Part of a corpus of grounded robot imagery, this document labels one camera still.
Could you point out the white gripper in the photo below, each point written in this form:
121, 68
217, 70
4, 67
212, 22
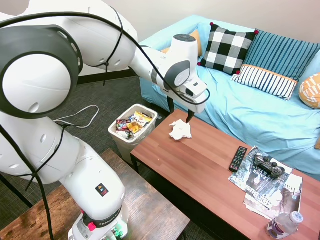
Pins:
198, 105

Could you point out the white tissue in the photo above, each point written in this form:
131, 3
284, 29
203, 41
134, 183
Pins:
180, 130

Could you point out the pink robot base knob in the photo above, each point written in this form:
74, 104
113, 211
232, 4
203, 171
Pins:
91, 226

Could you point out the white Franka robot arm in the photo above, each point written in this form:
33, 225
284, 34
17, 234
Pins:
37, 75

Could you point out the beige plastic trash bin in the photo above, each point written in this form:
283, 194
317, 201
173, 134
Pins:
125, 150

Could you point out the yellow baked chips bag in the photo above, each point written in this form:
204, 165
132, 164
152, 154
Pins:
142, 119

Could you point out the small yellow snack bag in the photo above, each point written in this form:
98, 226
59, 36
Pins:
133, 128

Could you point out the reddish wooden coffee table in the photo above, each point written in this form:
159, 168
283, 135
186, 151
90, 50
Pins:
195, 165

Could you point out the red candy wrapper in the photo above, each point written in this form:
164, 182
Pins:
123, 125

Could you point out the light blue sofa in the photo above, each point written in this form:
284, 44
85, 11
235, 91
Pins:
250, 117

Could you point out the plain orange pillow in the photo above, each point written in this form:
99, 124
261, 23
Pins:
197, 40

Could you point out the black white checkered pillow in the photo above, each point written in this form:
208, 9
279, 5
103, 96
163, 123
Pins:
225, 50

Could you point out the black remote control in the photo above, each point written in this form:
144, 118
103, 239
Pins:
238, 160

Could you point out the navy white striped pillow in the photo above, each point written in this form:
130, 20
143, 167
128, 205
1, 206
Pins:
267, 81

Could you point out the glossy magazine with portrait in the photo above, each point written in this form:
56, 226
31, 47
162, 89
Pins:
250, 177

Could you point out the rustic wooden robot table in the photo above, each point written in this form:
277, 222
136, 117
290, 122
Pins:
150, 207

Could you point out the black game controller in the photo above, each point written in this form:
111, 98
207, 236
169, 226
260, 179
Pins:
267, 166

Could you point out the teal striped pillow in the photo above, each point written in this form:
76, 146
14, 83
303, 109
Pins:
280, 55

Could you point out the orange white patterned pillow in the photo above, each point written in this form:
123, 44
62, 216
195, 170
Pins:
311, 91

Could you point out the business magazine with 425 print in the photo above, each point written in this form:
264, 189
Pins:
280, 200

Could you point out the clear plastic water bottle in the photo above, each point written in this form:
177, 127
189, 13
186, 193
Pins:
283, 226

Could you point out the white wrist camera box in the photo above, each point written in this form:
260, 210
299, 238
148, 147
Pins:
195, 89

